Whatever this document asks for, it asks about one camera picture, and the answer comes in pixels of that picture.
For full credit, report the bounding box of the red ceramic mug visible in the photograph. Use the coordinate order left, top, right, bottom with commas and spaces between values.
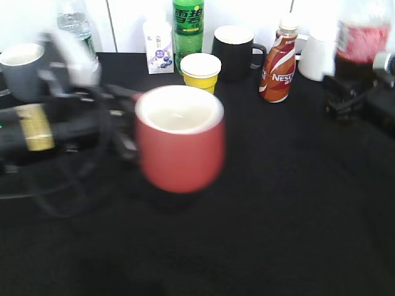
135, 85, 226, 193

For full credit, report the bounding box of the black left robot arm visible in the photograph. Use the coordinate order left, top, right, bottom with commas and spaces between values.
1, 84, 142, 177

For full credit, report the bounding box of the yellow paper cup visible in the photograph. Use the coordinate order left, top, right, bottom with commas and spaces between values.
180, 53, 222, 94

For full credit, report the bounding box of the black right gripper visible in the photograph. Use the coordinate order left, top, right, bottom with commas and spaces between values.
323, 52, 394, 136

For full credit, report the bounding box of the black ceramic mug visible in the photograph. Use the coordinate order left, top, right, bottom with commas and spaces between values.
211, 25, 267, 81

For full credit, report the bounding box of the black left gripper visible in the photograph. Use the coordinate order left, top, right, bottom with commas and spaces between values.
46, 84, 139, 163

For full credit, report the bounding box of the white ceramic mug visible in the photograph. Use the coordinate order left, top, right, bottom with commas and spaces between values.
296, 28, 336, 81

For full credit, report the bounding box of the grey ceramic mug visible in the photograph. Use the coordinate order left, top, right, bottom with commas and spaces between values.
1, 43, 44, 104

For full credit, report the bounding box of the clear water bottle green label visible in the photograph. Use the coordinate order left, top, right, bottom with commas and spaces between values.
56, 0, 99, 72

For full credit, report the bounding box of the green Sprite bottle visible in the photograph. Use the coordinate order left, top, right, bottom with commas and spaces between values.
172, 0, 204, 75

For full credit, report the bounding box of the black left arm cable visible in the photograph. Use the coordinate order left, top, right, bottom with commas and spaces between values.
0, 86, 114, 218

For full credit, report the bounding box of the white yogurt carton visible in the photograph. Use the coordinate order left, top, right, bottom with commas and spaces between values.
143, 10, 175, 75

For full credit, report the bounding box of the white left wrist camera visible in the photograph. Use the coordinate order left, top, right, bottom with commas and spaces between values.
38, 29, 101, 97

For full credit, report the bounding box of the dark cola bottle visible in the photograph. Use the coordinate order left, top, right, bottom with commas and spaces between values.
335, 0, 394, 81

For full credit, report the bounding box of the brown Nescafe coffee bottle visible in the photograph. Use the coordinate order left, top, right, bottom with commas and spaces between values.
259, 13, 298, 103

